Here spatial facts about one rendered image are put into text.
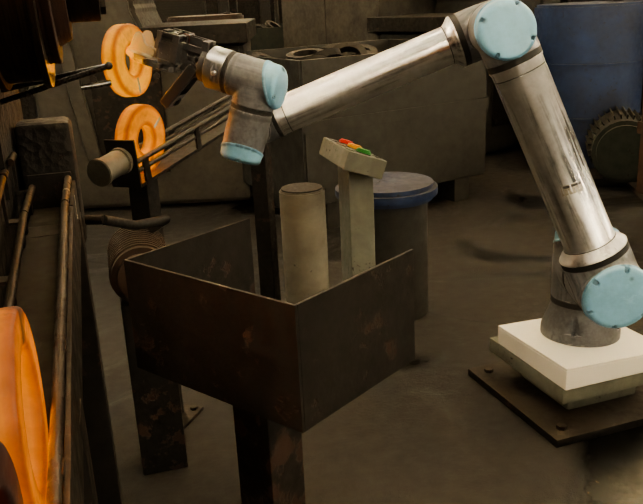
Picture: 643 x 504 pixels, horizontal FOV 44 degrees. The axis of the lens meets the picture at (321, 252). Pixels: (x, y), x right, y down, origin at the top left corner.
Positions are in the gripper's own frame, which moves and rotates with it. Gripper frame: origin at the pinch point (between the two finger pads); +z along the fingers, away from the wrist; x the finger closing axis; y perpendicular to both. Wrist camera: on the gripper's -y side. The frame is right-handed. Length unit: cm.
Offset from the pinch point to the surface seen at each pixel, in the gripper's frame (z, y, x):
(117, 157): -8.0, -19.4, 12.2
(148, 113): -6.3, -12.5, -1.5
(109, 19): 119, -33, -180
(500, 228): -81, -72, -180
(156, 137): -7.8, -18.2, -3.9
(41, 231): -22, -18, 55
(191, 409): -29, -84, -2
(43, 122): -5.1, -8.5, 34.1
